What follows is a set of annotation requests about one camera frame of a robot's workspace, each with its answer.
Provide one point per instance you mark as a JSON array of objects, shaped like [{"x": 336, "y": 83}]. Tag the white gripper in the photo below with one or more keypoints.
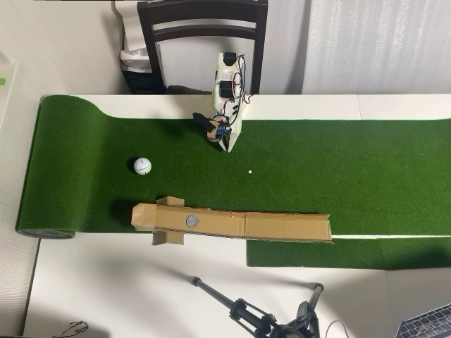
[{"x": 234, "y": 139}]

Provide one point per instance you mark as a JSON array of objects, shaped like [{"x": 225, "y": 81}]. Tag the white golf ball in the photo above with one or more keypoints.
[{"x": 142, "y": 166}]

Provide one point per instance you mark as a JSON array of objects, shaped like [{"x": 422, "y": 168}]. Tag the black plastic clamp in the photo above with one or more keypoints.
[{"x": 201, "y": 120}]

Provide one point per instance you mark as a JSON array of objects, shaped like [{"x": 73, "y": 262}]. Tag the long green putting mat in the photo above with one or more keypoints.
[{"x": 317, "y": 158}]

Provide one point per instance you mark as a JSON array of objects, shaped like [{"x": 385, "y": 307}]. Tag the long cardboard ramp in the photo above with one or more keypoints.
[{"x": 275, "y": 227}]

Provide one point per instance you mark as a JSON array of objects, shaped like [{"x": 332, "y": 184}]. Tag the dark blue printed box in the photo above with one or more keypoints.
[{"x": 141, "y": 81}]

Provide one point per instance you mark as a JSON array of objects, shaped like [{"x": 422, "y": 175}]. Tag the cardboard cross support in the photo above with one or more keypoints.
[{"x": 169, "y": 238}]

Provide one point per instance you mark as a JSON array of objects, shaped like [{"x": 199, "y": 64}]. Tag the dark wooden chair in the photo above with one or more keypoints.
[{"x": 202, "y": 30}]

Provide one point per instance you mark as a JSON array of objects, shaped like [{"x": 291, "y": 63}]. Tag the small green turf piece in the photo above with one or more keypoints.
[{"x": 317, "y": 254}]

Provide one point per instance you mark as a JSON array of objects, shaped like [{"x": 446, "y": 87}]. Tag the white plastic appliance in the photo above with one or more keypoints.
[{"x": 132, "y": 31}]

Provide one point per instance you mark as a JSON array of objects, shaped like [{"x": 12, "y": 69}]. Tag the white curtain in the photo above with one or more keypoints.
[{"x": 370, "y": 45}]

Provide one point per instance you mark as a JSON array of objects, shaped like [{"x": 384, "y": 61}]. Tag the black tripod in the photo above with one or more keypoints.
[{"x": 246, "y": 313}]

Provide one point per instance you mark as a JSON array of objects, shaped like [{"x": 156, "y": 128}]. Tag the laptop keyboard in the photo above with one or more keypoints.
[{"x": 426, "y": 324}]

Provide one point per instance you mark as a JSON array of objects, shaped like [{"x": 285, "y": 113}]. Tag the blue camera circuit board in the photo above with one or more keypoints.
[{"x": 222, "y": 130}]

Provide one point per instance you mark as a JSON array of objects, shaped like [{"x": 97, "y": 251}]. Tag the tan round camera mount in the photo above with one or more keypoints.
[{"x": 211, "y": 135}]

